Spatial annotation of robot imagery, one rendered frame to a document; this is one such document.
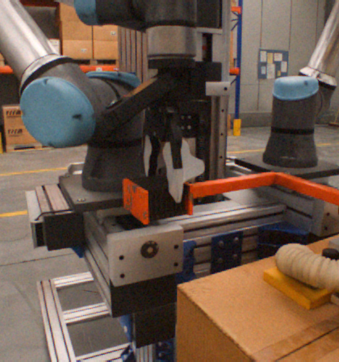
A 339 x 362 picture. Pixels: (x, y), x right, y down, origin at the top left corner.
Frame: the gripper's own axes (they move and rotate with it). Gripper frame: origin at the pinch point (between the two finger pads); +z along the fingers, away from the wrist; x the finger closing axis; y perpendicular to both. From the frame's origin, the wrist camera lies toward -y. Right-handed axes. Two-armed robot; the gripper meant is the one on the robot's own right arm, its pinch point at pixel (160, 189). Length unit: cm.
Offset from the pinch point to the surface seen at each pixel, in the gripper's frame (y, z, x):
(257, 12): 693, -214, 768
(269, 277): 12.3, 12.8, -13.1
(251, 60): 678, -80, 769
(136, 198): -4.8, 0.3, -1.3
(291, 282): 13.5, 12.2, -16.6
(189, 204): 2.8, 1.7, -4.2
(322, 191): 24.0, 0.8, -12.1
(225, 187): 12.1, 1.2, -1.1
